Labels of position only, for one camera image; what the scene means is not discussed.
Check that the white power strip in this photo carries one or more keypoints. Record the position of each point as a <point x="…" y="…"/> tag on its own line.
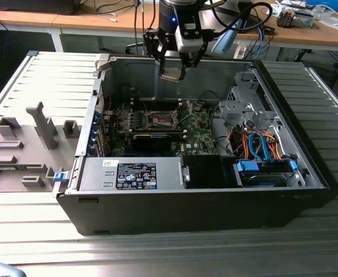
<point x="240" y="52"/>

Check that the clear plastic bag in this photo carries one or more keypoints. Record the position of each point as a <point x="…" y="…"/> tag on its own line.
<point x="333" y="21"/>

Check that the blue box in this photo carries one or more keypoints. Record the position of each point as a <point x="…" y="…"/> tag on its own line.
<point x="324" y="3"/>

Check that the round coin battery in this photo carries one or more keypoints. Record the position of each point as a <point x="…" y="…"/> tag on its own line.
<point x="198" y="107"/>

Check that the wooden desk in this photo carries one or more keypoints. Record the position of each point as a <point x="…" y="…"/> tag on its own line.
<point x="79" y="21"/>

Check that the green motherboard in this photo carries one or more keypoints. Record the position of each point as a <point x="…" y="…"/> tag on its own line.
<point x="199" y="135"/>

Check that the grey parts rack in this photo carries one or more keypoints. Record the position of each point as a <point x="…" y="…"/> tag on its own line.
<point x="59" y="155"/>

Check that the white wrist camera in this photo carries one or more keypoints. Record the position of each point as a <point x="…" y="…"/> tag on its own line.
<point x="190" y="40"/>

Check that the black plastic shroud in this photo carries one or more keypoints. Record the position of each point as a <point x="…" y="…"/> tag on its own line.
<point x="203" y="173"/>

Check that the silver green CPU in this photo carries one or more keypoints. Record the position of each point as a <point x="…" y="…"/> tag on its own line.
<point x="170" y="75"/>

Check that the hard disk in blue carrier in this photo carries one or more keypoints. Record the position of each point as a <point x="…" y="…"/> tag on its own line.
<point x="261" y="181"/>

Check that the blue case latch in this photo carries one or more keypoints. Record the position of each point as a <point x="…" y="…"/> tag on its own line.
<point x="60" y="177"/>

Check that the black graphics card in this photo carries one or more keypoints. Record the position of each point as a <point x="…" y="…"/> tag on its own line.
<point x="151" y="142"/>

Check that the black flat device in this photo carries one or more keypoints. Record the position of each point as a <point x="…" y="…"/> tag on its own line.
<point x="33" y="7"/>

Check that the CPU socket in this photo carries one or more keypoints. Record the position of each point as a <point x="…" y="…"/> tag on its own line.
<point x="160" y="119"/>

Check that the grey metal disk bay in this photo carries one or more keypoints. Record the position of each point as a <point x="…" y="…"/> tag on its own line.
<point x="232" y="111"/>

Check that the black copper CPU cooler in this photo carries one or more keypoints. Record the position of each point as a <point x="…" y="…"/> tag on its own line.
<point x="287" y="18"/>

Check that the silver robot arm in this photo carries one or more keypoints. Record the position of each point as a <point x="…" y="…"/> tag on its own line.
<point x="223" y="37"/>

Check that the grey power supply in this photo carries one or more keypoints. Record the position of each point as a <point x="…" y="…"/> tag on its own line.
<point x="99" y="173"/>

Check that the black grey PC case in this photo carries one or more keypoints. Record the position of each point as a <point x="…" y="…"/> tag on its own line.
<point x="186" y="210"/>

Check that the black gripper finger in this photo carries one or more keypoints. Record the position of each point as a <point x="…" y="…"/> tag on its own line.
<point x="150" y="43"/>
<point x="196" y="56"/>

